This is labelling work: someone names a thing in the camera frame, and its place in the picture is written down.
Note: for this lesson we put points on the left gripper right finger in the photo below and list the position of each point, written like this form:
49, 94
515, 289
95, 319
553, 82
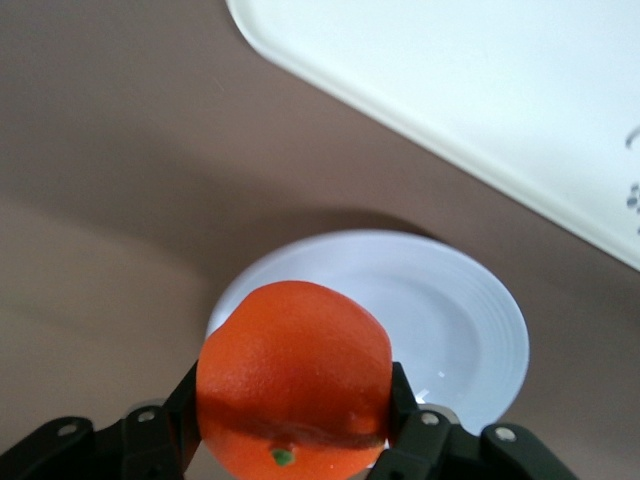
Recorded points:
430, 445

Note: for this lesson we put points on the cream tray with bear print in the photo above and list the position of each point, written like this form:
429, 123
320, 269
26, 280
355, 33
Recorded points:
450, 75

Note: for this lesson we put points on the orange fruit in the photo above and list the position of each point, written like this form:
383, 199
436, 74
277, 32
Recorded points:
290, 365

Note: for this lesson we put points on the white round plate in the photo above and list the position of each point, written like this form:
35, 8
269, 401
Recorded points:
440, 320

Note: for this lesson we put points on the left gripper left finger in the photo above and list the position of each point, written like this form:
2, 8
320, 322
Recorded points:
150, 440

